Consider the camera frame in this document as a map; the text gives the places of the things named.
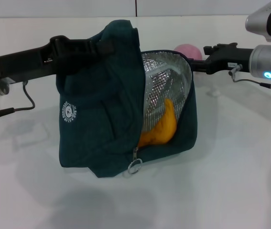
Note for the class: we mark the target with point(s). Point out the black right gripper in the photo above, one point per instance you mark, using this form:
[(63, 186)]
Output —
[(238, 59)]

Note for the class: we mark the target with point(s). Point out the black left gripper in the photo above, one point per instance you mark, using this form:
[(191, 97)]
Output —
[(23, 62)]

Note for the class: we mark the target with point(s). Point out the pink toy peach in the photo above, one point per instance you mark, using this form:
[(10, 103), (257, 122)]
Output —
[(190, 51)]

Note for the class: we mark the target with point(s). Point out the dark teal insulated lunch bag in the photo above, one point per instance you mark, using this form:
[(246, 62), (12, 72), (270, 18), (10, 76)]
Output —
[(97, 119)]

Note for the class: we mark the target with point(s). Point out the yellow toy banana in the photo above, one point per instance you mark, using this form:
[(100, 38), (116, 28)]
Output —
[(164, 128)]

